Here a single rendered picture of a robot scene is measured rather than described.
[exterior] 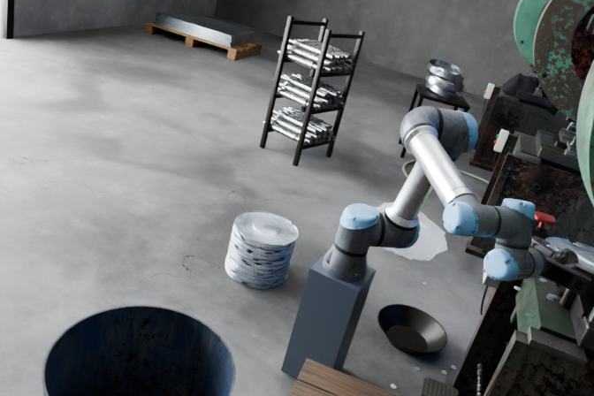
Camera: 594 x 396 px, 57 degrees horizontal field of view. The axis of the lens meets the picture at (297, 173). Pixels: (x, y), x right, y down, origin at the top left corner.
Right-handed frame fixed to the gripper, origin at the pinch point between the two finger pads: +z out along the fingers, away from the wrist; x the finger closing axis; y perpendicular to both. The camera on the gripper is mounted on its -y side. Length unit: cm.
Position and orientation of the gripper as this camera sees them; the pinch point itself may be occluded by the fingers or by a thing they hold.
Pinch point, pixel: (576, 263)
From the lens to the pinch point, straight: 168.0
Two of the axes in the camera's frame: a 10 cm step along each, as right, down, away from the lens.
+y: -5.3, -4.4, 7.2
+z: 7.9, 0.5, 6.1
